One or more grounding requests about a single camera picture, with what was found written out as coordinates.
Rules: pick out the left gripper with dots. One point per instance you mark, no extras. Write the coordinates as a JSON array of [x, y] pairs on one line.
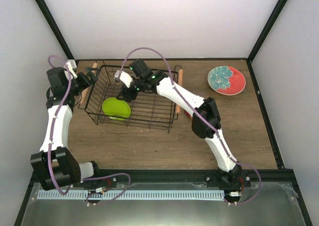
[[84, 79]]

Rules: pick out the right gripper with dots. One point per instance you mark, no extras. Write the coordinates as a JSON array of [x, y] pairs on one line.
[[126, 95]]

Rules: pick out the lime green plate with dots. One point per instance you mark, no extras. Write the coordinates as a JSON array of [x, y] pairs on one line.
[[116, 109]]

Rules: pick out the small red floral plate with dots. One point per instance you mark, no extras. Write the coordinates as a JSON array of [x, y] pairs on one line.
[[188, 115]]

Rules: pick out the large red blue-flower plate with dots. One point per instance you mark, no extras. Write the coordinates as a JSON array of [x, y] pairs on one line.
[[226, 80]]

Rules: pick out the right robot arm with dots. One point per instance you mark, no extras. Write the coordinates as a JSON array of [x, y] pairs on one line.
[[206, 120]]

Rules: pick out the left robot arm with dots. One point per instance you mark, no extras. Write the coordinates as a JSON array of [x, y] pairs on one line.
[[54, 165]]

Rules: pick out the light blue slotted strip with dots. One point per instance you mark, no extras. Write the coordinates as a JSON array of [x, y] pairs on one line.
[[210, 195]]

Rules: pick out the metal front panel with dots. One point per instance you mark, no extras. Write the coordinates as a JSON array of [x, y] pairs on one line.
[[273, 204]]

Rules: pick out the black wire dish rack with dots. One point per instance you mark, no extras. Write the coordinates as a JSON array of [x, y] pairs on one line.
[[148, 110]]

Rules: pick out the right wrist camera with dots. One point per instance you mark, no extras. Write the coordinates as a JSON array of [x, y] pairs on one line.
[[125, 78]]

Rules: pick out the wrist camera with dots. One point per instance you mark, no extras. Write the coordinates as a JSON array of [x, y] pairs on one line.
[[125, 78], [72, 67]]

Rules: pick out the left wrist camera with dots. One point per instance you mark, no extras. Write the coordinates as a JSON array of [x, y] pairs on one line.
[[72, 67]]

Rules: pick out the right wooden rack handle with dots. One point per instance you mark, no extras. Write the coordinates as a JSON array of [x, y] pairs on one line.
[[180, 80]]

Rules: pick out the left black frame post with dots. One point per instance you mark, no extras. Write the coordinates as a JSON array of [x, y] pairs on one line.
[[54, 27]]

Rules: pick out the black frame post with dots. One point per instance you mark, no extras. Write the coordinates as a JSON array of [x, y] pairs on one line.
[[279, 6], [54, 27]]

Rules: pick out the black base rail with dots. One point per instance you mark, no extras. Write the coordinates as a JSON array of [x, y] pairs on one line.
[[211, 178]]

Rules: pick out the right black frame post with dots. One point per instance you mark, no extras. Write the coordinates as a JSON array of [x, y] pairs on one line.
[[279, 6]]

